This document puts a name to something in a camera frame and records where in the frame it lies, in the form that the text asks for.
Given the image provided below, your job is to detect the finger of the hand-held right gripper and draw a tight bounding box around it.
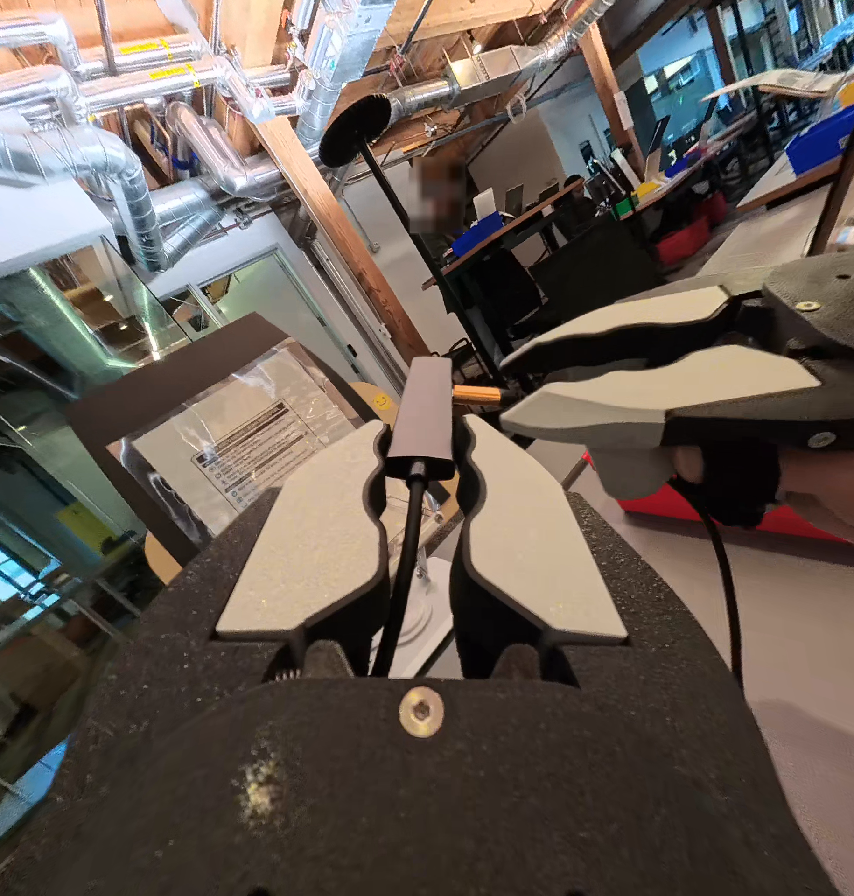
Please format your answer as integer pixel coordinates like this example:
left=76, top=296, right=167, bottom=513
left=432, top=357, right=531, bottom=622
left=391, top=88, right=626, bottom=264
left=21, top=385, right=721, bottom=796
left=499, top=283, right=742, bottom=394
left=497, top=344, right=823, bottom=450

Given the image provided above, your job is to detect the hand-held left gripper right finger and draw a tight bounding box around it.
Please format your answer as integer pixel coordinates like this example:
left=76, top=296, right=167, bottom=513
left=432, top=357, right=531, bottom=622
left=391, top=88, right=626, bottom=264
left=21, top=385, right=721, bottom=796
left=448, top=413, right=631, bottom=645

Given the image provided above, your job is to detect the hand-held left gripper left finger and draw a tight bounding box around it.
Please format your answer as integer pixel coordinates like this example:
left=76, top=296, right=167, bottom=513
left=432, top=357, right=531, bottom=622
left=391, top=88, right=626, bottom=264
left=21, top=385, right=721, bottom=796
left=216, top=419, right=392, bottom=651

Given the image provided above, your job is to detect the red plastic bin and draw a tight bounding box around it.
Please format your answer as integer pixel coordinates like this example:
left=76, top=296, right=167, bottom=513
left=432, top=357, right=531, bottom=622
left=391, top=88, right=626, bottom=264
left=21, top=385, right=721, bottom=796
left=582, top=451, right=844, bottom=546

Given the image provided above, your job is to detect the black usb-c cable gold plug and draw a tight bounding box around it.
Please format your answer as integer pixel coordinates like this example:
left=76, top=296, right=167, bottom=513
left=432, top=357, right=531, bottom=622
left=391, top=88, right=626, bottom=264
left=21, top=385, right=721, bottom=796
left=452, top=382, right=744, bottom=690

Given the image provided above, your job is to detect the grey usb hub with cable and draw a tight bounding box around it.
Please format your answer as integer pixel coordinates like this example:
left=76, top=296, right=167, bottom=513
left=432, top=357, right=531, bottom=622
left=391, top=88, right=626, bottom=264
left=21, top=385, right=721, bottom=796
left=367, top=356, right=462, bottom=679

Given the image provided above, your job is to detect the person's right hand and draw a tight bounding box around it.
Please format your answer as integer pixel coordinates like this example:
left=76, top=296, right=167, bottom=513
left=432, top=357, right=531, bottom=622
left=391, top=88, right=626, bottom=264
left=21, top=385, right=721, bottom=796
left=668, top=441, right=854, bottom=552

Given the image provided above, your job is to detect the black office chair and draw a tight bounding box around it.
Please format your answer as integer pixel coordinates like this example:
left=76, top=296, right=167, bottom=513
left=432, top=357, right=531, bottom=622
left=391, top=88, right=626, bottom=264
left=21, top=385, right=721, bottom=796
left=532, top=224, right=669, bottom=326
left=469, top=248, right=543, bottom=333

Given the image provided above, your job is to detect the small red crate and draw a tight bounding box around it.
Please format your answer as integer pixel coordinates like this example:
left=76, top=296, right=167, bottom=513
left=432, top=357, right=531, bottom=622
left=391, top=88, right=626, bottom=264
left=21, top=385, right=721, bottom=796
left=654, top=213, right=715, bottom=267

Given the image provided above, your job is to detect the wooden top desk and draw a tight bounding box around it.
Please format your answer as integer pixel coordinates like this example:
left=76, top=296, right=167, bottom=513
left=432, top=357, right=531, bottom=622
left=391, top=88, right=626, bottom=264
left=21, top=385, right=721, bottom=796
left=422, top=178, right=585, bottom=291

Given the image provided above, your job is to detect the instruction sheet in plastic sleeve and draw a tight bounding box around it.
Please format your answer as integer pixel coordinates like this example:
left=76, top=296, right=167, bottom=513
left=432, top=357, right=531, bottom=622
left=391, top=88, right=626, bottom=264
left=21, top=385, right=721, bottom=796
left=107, top=338, right=372, bottom=543

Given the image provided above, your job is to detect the blue plastic bin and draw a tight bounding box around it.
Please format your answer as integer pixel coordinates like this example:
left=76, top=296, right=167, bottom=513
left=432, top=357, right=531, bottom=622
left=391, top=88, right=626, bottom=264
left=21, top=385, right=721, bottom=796
left=451, top=213, right=505, bottom=256
left=784, top=101, right=854, bottom=176

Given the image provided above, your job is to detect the flat printed sheet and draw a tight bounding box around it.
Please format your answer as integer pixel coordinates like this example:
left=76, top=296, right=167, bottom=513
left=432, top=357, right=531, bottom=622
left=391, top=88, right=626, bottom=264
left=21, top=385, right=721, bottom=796
left=703, top=66, right=851, bottom=99

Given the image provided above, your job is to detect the black floor lamp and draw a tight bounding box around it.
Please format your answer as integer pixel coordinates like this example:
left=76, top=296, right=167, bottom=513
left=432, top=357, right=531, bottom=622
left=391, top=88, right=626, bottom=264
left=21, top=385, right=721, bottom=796
left=318, top=93, right=491, bottom=372

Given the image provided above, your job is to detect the silver insulated pipe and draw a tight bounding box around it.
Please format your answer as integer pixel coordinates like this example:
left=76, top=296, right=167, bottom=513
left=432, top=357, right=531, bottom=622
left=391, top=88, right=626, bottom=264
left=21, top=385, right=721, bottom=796
left=0, top=14, right=295, bottom=120

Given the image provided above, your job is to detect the wooden support post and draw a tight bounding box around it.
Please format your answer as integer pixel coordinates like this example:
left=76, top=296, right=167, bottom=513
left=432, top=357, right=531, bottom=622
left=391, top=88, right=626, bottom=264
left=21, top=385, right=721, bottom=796
left=580, top=27, right=645, bottom=176
left=248, top=112, right=434, bottom=365

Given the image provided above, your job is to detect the rectangular silver duct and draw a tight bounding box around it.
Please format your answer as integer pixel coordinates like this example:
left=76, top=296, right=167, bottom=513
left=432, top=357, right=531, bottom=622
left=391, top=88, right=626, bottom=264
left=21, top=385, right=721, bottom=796
left=388, top=0, right=613, bottom=130

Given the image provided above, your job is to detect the silver ventilation duct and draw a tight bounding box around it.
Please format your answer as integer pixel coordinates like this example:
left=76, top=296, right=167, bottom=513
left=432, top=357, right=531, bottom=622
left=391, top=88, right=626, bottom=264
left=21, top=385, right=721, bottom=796
left=0, top=126, right=225, bottom=274
left=164, top=101, right=288, bottom=200

